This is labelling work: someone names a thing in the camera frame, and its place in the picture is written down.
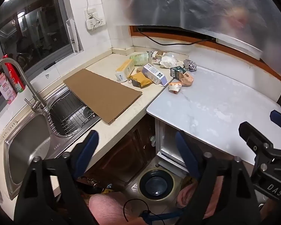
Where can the yellow brown pouch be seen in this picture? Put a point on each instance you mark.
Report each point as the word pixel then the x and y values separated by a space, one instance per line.
pixel 140 80

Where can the orange white paper cup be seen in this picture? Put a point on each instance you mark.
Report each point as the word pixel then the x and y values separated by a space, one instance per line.
pixel 175 87

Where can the curved steel faucet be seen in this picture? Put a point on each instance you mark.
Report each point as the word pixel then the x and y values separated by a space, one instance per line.
pixel 39 103

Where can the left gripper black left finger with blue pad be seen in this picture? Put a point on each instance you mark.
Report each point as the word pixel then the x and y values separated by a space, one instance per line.
pixel 48 193

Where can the dark green small carton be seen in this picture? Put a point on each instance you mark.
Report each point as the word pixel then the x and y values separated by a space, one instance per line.
pixel 177 72

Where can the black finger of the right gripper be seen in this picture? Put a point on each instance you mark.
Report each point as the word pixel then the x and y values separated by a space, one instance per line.
pixel 255 140

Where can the brown cardboard sheet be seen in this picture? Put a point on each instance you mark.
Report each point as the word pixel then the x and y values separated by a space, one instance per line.
pixel 106 98

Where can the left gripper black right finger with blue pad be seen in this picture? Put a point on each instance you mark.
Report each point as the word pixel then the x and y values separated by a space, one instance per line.
pixel 224 194

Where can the yellow rectangular box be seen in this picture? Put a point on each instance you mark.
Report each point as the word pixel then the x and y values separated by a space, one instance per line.
pixel 124 71

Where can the stainless steel sink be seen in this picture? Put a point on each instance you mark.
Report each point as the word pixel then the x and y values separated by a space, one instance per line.
pixel 33 137

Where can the white wall power socket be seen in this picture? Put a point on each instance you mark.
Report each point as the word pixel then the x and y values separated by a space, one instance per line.
pixel 93 21

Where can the red bottle on windowsill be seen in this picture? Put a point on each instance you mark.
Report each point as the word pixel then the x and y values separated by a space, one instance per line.
pixel 14 77

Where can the white tissue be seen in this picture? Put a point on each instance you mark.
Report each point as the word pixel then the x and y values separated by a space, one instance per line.
pixel 168 61

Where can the red green snack wrapper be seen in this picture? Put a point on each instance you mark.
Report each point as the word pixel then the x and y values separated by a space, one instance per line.
pixel 156 57

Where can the translucent plastic sheet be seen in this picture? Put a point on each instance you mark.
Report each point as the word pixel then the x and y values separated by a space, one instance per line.
pixel 252 27

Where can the white purple box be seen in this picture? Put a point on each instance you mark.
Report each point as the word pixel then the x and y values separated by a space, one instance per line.
pixel 154 75

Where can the aluminium foil ball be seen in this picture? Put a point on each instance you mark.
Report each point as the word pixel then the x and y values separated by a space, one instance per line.
pixel 190 65

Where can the brown paper wrapper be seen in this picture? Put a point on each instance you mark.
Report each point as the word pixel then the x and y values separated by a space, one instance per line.
pixel 186 79

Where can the green plastic package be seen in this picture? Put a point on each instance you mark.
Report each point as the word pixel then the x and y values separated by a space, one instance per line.
pixel 141 59

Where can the dark window with frame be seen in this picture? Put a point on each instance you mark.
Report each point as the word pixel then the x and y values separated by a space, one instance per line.
pixel 37 33

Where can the wire dish rack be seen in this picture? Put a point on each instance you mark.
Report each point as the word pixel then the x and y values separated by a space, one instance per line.
pixel 68 115

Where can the pink carton on windowsill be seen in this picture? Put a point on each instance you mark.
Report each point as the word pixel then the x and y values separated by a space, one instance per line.
pixel 6 89

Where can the round trash bin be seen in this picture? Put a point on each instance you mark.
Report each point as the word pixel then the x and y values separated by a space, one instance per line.
pixel 156 184

